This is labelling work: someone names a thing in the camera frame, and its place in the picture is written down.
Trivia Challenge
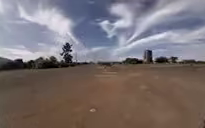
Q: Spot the reddish brown asphalt road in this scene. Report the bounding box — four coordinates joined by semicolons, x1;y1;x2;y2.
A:
0;63;205;128

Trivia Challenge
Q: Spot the row of bushes and trees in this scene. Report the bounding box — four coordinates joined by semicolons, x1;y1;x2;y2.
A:
0;54;91;71

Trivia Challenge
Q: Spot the tall grey building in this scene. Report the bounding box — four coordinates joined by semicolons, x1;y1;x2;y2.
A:
143;49;153;64

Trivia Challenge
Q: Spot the distant row of trees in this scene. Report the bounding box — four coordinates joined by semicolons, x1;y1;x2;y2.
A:
122;56;205;65

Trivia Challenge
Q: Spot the tall dark tree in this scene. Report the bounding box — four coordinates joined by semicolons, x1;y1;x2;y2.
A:
59;42;74;65

